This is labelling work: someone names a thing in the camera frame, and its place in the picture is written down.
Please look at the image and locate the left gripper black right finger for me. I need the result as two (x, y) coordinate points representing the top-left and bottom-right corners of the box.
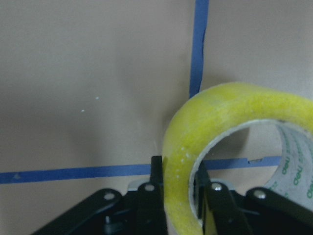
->
(194, 162), (252, 235)

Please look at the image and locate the yellow clear tape roll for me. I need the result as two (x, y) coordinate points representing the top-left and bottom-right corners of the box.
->
(162, 83), (313, 235)

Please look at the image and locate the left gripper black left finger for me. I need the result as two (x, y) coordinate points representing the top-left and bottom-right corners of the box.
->
(135, 156), (168, 235)

